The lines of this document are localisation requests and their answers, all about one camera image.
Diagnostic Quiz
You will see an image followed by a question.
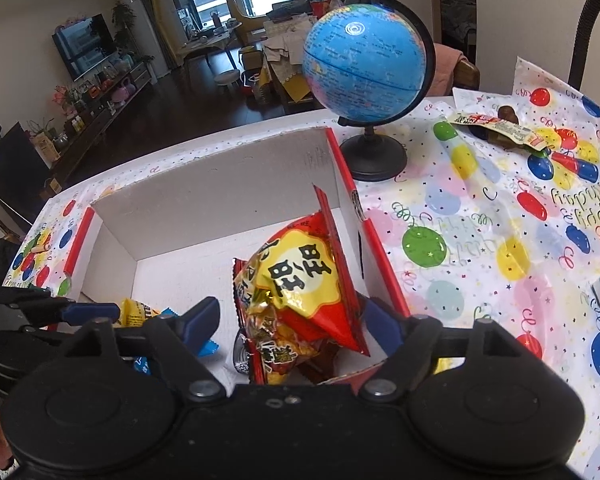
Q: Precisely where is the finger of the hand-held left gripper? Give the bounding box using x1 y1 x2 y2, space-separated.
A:
0 285 53 309
22 297 122 332

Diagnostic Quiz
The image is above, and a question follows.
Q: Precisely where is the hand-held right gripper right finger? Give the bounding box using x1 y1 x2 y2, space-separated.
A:
358 297 546 403

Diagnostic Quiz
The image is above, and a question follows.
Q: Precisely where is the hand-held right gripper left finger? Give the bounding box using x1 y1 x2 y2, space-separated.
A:
30 296 228 403

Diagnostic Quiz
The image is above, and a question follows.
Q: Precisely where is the blue snack packet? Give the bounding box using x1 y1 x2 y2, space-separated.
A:
132 307 218 376

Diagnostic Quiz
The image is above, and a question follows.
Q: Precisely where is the yellow snack packet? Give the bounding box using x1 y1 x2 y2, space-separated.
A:
121 299 161 328

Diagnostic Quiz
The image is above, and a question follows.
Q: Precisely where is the red yellow snack bag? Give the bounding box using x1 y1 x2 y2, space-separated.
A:
244 185 372 357

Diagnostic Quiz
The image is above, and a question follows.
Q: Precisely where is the red cardboard box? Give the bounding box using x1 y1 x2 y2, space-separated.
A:
62 127 411 386

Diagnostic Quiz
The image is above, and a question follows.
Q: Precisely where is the silver snack packet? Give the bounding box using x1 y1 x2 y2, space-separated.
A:
232 332 253 376

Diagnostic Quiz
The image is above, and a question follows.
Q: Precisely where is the black cabinet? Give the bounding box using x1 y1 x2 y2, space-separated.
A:
0 105 51 211

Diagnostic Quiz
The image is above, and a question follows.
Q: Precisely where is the balloon print tablecloth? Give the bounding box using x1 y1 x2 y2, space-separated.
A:
0 57 600 480

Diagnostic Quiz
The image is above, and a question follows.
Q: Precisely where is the dark television cabinet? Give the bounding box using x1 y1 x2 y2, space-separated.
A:
45 60 156 181

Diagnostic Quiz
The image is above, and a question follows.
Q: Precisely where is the white green snack packet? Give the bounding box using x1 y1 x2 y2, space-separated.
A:
447 111 551 153

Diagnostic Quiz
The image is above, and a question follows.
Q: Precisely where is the red floor toy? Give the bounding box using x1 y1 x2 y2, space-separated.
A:
240 72 263 98

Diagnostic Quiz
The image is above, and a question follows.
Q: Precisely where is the television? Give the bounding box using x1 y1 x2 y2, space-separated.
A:
52 14 117 81

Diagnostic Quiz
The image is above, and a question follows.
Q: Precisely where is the pink cloth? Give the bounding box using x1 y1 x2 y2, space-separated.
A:
432 42 468 96

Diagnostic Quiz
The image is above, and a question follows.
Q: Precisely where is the blue globe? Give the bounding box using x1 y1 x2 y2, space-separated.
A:
302 0 437 183

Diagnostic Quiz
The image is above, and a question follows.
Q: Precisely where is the wooden dining chair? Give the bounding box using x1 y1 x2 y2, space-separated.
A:
452 55 481 88

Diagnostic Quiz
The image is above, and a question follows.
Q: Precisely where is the coffee table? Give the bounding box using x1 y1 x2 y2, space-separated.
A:
180 30 238 68

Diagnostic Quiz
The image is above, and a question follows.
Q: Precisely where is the potted plant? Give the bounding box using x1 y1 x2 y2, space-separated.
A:
111 2 136 46

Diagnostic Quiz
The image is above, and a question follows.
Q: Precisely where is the white standing air conditioner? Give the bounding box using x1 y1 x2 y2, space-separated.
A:
120 0 158 61

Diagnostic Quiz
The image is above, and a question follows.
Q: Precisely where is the wooden armchair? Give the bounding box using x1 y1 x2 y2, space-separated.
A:
217 0 271 46

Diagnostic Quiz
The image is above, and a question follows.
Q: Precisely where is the yellow curtain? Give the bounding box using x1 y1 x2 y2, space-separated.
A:
140 0 173 61

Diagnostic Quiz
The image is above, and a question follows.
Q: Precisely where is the silver desk lamp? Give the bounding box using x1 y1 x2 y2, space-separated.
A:
567 0 600 88

